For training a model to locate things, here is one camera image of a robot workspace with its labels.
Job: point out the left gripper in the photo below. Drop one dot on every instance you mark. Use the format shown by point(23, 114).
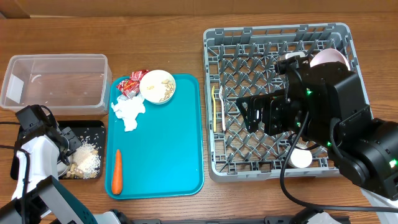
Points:
point(74, 141)

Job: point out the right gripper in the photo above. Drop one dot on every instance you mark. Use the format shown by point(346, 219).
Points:
point(269, 104)

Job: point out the white plastic fork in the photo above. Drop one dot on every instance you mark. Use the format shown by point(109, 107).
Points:
point(220, 95)

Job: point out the yellow plastic spoon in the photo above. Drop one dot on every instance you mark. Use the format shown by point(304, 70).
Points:
point(214, 108)

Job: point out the white cup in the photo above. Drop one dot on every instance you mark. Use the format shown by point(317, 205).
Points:
point(300, 157)

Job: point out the pink round plate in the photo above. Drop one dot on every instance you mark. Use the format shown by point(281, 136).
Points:
point(329, 55)

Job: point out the grey bowl with rice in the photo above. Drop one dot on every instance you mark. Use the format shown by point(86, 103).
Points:
point(62, 168)

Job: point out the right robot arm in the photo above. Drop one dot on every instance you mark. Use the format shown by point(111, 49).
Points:
point(325, 104)

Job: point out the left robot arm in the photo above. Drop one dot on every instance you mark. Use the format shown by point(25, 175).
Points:
point(39, 149)

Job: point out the spilled rice and nuts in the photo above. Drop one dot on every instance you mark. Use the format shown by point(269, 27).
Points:
point(85, 160)

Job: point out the black tray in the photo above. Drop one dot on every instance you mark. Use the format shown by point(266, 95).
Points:
point(90, 130)

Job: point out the orange carrot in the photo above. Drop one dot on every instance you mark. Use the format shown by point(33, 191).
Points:
point(117, 183)

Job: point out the clear plastic bin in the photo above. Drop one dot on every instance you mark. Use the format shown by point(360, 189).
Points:
point(68, 84)

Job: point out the crumpled white napkin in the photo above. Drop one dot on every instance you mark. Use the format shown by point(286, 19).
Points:
point(127, 109)

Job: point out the red snack wrapper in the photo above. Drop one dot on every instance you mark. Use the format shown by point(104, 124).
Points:
point(130, 87)

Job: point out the teal serving tray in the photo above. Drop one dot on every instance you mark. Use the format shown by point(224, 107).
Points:
point(163, 156)

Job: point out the white bowl with nuts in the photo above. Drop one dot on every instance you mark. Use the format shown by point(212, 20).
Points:
point(157, 86)

